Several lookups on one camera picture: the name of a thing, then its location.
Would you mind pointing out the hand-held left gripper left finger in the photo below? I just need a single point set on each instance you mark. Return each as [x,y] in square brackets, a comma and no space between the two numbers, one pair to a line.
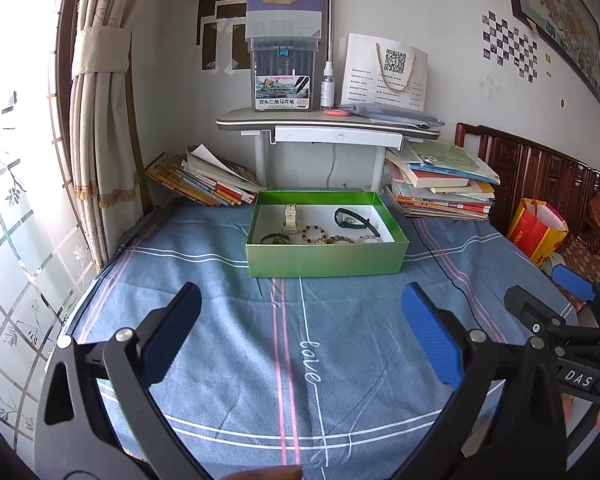
[172,330]

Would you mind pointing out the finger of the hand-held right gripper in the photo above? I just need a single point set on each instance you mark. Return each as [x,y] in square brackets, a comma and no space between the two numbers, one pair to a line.
[572,282]
[535,312]

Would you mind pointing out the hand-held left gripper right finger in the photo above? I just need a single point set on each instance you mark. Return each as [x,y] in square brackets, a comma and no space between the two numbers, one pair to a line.
[430,330]

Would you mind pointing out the green cardboard box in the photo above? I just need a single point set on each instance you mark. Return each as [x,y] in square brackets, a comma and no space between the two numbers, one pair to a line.
[325,260]

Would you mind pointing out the black wrist band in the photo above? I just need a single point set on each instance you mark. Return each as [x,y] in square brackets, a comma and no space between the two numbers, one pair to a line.
[347,220]

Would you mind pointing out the person's left hand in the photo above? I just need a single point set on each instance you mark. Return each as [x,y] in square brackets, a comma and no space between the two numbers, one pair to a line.
[260,474]

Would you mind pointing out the red yellow shopping bag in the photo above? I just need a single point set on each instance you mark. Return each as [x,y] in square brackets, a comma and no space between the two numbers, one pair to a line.
[535,230]

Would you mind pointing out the blue striped bed sheet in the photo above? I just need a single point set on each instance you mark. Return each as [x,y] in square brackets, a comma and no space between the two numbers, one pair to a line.
[230,285]

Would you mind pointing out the tall stack of books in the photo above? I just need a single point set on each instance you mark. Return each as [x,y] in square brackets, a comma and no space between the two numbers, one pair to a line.
[440,180]

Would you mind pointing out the leaning pile of books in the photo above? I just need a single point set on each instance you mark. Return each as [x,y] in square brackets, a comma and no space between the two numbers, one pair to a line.
[205,180]

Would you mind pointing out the cream wrist watch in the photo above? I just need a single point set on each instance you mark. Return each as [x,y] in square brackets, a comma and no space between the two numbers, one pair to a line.
[291,217]

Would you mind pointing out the frosted window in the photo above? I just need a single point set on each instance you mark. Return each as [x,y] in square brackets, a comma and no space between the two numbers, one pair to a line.
[15,210]

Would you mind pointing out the beige curtain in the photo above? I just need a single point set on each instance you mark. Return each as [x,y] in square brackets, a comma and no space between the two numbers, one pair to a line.
[105,135]

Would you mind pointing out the grey zip pouch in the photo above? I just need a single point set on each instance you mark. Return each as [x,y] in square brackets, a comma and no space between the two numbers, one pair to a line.
[395,116]

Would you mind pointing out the red round disc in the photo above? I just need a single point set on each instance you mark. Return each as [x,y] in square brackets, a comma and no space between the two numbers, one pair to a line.
[336,113]

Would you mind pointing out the small white desk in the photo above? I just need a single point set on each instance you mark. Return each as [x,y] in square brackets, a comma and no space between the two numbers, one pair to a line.
[290,122]

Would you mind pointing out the white spray bottle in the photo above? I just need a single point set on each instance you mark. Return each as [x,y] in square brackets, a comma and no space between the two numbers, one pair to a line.
[327,91]

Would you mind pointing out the white paper bag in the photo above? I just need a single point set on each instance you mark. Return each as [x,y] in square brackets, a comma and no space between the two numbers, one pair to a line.
[380,72]

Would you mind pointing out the framed floral picture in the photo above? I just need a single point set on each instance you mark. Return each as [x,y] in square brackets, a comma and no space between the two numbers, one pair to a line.
[560,15]

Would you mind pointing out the marker pen case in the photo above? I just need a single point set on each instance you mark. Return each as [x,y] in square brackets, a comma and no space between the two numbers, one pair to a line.
[282,80]

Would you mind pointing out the beige curtain tieback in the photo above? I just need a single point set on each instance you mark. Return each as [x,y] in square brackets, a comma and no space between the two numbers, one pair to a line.
[100,55]

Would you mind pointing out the metal pole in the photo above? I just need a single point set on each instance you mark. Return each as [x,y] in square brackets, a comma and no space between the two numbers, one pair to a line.
[331,10]

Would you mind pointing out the blue model kit box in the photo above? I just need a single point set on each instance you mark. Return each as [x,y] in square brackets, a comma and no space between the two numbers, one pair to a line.
[285,5]

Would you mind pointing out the checkered wall photo stickers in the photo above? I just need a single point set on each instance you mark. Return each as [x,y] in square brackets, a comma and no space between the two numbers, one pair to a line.
[510,47]

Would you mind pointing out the dark wall frame stickers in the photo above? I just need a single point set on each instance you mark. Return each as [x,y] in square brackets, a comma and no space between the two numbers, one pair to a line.
[215,20]

